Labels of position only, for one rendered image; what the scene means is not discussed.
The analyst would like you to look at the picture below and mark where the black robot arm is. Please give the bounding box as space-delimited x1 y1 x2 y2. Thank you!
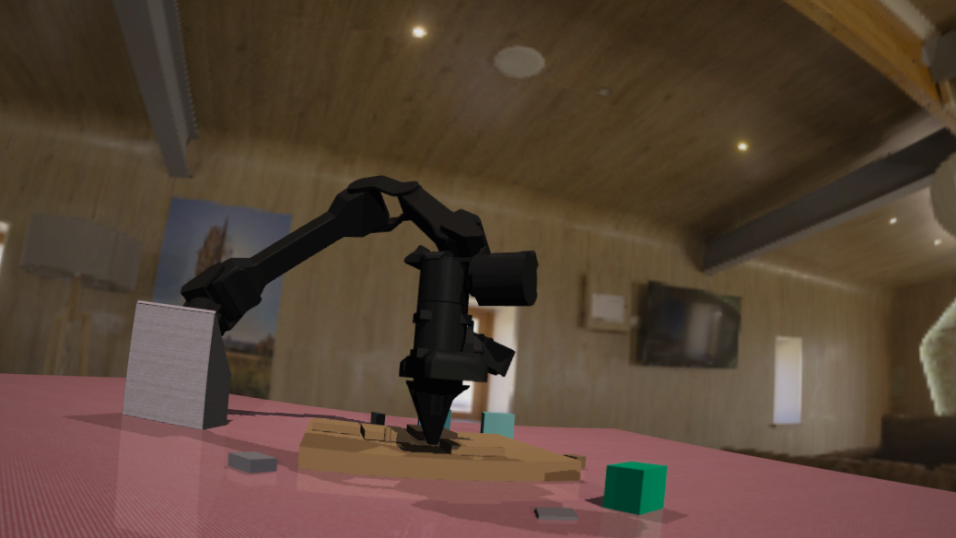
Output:
181 175 539 378

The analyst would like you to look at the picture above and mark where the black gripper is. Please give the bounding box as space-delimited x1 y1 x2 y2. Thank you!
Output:
399 301 489 445

